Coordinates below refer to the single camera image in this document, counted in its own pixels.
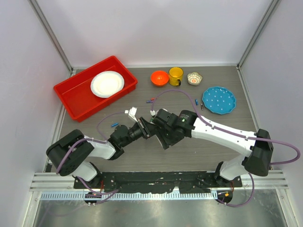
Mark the red plastic bin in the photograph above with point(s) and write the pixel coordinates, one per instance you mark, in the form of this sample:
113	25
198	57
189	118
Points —
76	96

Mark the white cable duct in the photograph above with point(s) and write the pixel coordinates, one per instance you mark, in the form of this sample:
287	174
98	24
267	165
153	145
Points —
88	196

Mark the white remote control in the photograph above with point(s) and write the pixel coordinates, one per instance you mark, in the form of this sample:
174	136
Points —
162	142

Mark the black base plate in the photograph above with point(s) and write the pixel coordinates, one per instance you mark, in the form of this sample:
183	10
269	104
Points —
159	182

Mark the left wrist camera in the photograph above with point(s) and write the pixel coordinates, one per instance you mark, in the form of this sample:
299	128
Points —
131	114

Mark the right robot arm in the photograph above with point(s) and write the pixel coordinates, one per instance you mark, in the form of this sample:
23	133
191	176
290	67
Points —
254	148

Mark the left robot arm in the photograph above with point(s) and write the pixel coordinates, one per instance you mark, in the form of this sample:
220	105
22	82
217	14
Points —
69	154

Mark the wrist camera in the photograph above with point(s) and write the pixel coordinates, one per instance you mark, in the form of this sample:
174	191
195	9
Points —
152	113
131	114

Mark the orange bowl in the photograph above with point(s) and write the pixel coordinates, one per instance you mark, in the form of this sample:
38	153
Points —
159	78

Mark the blue dotted plate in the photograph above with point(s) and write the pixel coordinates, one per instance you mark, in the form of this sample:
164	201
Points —
219	100

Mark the yellow mug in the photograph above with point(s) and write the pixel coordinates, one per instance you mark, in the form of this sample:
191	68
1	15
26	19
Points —
175	76

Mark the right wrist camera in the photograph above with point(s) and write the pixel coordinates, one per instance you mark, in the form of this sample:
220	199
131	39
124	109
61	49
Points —
152	113

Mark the white paper plate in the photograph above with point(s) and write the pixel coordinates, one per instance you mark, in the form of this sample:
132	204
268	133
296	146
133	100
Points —
106	84

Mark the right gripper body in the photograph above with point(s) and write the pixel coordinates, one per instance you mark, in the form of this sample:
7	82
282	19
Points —
167	137

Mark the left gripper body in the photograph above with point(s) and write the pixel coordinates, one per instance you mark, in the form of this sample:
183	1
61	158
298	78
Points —
141	131

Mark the patterned small bowl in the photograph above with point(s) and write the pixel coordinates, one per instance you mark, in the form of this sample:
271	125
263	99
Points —
194	78

